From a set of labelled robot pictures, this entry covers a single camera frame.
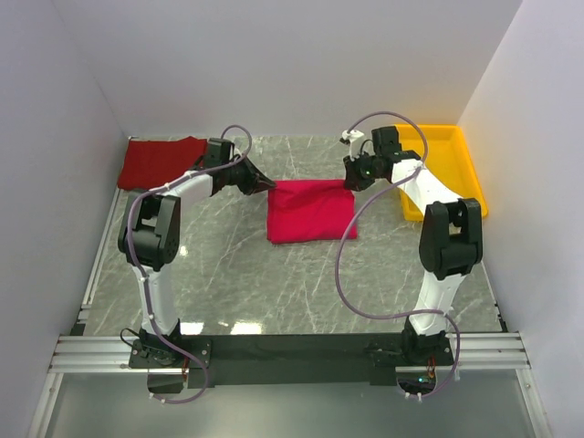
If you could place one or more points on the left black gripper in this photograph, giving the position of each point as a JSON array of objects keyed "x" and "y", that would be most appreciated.
[{"x": 256, "y": 181}]

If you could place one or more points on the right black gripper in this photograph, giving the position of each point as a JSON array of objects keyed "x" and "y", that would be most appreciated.
[{"x": 353, "y": 181}]

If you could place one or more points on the pink t shirt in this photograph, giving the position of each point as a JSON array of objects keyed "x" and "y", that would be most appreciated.
[{"x": 300, "y": 211}]

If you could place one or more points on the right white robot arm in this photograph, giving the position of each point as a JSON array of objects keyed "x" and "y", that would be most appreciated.
[{"x": 451, "y": 241}]

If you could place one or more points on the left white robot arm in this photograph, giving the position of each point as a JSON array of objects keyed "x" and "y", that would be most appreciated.
[{"x": 150, "y": 235}]

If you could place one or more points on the yellow plastic tray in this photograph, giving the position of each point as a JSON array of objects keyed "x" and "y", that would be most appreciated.
[{"x": 449, "y": 160}]

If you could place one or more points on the folded dark red t shirt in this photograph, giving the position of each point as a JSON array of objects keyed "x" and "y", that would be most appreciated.
[{"x": 149, "y": 164}]

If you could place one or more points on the black base beam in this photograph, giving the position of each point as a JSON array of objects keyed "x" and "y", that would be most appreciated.
[{"x": 325, "y": 358}]

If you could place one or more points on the aluminium frame rail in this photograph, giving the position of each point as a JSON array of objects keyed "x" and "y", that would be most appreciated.
[{"x": 230, "y": 281}]

